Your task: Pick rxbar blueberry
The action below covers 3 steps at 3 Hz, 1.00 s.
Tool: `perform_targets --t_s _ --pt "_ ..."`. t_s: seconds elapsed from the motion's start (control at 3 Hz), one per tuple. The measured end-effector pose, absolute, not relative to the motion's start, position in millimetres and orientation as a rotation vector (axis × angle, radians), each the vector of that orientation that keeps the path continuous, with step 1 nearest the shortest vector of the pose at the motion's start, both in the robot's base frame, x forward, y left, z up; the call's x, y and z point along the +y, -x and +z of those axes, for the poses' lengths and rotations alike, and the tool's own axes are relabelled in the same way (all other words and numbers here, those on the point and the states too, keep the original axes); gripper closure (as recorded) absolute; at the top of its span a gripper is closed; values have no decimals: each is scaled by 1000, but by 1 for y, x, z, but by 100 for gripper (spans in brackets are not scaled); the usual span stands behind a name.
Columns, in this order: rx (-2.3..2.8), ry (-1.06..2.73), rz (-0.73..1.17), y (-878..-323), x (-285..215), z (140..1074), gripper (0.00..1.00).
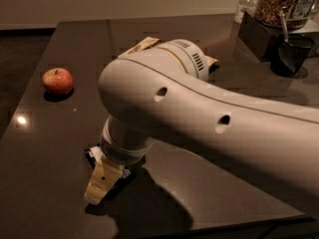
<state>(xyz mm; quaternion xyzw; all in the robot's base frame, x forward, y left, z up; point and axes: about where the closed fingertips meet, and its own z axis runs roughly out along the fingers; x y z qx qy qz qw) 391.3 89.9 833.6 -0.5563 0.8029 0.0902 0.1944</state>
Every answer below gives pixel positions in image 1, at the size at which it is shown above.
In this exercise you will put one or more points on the clear plastic bottle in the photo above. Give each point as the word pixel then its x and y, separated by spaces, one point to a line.
pixel 242 7

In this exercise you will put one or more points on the metal spoon in cup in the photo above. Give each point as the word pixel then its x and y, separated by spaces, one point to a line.
pixel 284 26

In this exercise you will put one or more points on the blue rxbar blueberry wrapper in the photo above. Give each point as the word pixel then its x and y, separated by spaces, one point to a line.
pixel 94 153

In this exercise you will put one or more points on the red apple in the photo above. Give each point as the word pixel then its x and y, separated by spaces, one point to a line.
pixel 58 81

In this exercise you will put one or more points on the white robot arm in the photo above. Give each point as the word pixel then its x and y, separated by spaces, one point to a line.
pixel 163 93

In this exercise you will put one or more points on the glass jar of nuts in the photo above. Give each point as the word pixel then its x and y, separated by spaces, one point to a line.
pixel 296 12

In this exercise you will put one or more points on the black cup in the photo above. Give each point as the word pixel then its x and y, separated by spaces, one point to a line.
pixel 289 56

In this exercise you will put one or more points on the dark box stand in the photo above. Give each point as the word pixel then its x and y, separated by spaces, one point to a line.
pixel 260 39

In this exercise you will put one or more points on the brown and white snack bag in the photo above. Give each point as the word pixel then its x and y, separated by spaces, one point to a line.
pixel 146 44

